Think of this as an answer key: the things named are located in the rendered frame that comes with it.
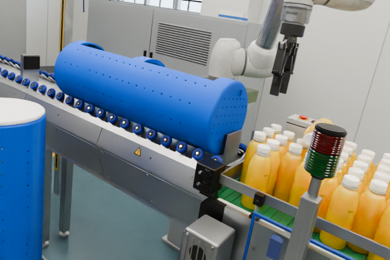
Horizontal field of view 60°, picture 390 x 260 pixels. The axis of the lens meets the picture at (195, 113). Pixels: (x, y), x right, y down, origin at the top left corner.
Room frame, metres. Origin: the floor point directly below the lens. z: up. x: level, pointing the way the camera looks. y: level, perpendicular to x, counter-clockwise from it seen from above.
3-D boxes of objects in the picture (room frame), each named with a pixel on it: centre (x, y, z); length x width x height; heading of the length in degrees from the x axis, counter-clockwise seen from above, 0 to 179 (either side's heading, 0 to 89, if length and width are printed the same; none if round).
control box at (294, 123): (1.30, -0.48, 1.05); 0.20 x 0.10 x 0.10; 57
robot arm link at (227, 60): (1.93, -0.13, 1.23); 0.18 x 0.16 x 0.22; 99
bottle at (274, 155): (1.00, -0.26, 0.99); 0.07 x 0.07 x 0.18
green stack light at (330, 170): (0.66, -0.28, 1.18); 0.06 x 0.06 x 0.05
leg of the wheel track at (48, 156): (1.68, 0.77, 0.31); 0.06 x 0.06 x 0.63; 57
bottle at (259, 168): (0.94, -0.22, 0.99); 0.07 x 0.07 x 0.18
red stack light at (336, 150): (0.66, -0.28, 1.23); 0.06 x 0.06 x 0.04
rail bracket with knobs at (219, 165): (0.98, -0.08, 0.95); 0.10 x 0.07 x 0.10; 147
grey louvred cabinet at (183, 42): (3.70, 0.42, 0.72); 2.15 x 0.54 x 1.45; 55
